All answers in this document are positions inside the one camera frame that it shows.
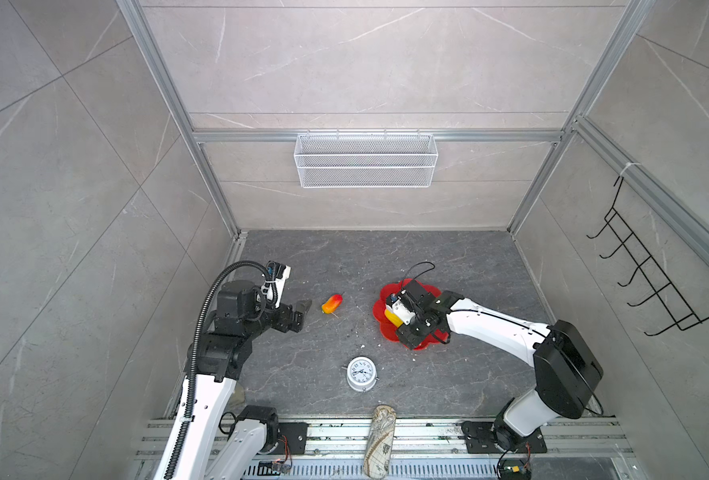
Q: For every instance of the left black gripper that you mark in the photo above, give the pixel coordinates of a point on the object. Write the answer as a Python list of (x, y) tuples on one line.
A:
[(282, 322)]

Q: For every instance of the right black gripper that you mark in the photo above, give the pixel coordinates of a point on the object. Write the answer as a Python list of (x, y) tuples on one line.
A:
[(407, 336)]

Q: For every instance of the red-yellow fake mango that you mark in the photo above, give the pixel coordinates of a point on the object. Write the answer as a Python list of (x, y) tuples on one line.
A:
[(332, 304)]

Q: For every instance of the long yellow fake fruit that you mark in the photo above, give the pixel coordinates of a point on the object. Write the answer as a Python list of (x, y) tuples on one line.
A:
[(394, 319)]

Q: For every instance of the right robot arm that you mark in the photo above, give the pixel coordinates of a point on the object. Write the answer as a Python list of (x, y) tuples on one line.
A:
[(566, 372)]

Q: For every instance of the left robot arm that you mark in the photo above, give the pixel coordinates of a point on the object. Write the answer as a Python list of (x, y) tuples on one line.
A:
[(239, 312)]

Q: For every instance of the red flower-shaped fruit bowl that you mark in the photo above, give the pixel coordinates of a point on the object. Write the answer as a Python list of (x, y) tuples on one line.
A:
[(379, 306)]

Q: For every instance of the white alarm clock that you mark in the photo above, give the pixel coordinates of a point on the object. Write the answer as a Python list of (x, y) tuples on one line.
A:
[(361, 374)]

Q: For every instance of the patterned cylinder roll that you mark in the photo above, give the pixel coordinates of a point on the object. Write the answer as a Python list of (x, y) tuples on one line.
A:
[(380, 441)]

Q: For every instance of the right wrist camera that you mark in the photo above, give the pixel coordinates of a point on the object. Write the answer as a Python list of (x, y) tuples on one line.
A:
[(399, 308)]

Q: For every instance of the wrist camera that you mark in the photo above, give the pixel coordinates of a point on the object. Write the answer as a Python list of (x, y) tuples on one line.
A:
[(276, 279), (399, 308)]

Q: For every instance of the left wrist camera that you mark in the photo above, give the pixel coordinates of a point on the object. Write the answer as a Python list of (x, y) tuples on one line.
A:
[(276, 279)]

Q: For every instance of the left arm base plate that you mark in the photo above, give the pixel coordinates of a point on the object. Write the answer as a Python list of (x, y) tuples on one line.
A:
[(289, 437)]

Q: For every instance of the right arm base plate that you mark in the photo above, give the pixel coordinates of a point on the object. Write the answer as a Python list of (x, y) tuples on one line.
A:
[(488, 437)]

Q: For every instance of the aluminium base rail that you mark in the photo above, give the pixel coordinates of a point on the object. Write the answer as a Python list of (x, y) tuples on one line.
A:
[(445, 448)]

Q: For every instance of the white wire mesh basket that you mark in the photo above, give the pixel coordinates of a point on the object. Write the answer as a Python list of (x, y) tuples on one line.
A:
[(328, 161)]

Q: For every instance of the black wire hook rack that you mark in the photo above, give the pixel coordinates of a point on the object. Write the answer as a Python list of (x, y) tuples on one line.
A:
[(679, 313)]

